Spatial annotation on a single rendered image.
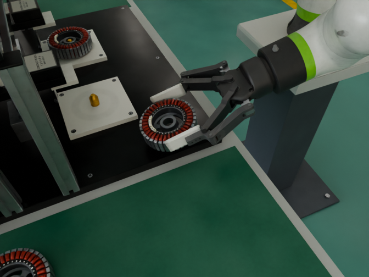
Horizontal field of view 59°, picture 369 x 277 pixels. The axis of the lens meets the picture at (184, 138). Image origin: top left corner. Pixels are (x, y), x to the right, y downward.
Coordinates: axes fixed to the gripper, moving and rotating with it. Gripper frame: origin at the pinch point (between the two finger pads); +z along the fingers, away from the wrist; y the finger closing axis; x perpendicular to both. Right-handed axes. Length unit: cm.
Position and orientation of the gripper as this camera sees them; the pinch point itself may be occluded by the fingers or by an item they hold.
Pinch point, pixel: (168, 119)
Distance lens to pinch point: 62.8
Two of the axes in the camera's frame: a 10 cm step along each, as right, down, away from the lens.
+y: -2.8, -7.4, 6.1
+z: -9.0, 4.2, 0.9
